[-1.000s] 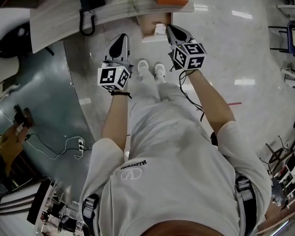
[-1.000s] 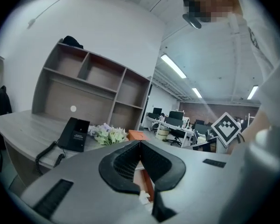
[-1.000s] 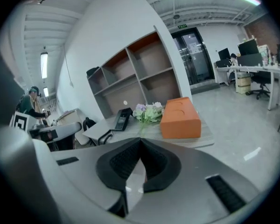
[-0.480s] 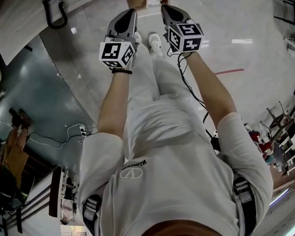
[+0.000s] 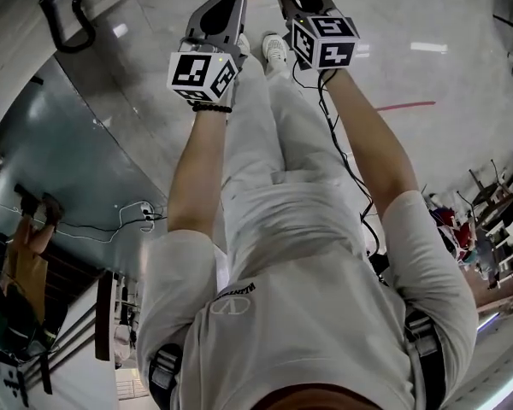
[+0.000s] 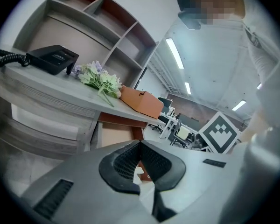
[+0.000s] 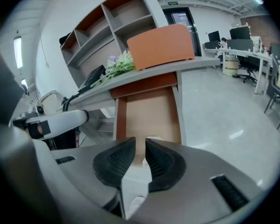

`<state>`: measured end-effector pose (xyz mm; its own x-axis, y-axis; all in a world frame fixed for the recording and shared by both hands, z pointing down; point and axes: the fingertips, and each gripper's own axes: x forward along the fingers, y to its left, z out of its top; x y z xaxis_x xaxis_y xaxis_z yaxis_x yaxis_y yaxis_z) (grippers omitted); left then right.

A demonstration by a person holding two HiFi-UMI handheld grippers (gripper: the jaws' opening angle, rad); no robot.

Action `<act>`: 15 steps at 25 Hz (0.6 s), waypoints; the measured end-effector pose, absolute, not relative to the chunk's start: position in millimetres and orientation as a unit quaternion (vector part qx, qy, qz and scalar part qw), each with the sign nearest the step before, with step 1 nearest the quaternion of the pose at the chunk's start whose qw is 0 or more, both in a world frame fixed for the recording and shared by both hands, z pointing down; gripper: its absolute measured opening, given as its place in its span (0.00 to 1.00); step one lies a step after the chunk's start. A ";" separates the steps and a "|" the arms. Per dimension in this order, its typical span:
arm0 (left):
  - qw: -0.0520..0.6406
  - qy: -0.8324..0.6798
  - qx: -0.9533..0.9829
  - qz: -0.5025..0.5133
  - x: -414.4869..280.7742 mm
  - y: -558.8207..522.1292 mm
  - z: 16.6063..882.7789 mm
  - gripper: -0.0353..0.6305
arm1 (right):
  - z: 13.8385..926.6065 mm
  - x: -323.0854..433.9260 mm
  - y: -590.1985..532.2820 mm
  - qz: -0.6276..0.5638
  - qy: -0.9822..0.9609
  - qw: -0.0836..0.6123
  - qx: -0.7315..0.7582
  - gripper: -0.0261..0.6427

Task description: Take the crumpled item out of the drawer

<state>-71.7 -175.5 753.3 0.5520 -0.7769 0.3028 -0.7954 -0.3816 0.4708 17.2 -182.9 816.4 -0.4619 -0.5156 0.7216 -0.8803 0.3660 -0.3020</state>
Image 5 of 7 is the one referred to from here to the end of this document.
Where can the person's white shoe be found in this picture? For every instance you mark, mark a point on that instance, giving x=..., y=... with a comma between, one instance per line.
x=275, y=49
x=244, y=43

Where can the white power strip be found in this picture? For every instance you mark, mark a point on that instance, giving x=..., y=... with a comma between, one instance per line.
x=146, y=212

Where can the person's white shirt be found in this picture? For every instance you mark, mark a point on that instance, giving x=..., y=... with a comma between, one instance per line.
x=303, y=293

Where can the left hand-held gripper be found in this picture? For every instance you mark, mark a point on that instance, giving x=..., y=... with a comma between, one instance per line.
x=192, y=68

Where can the person's white trousers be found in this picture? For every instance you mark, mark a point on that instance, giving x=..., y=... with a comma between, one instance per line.
x=256, y=135

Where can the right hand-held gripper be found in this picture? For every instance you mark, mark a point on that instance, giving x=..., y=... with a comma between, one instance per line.
x=333, y=51

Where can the person's left forearm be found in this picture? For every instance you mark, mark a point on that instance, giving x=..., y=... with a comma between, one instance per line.
x=196, y=165

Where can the person's left white shoe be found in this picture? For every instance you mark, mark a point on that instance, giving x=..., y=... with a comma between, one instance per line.
x=244, y=43

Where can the person's right white shoe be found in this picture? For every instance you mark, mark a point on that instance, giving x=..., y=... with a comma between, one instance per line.
x=275, y=49

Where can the person's right forearm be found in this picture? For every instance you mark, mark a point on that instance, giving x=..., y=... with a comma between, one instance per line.
x=367, y=143

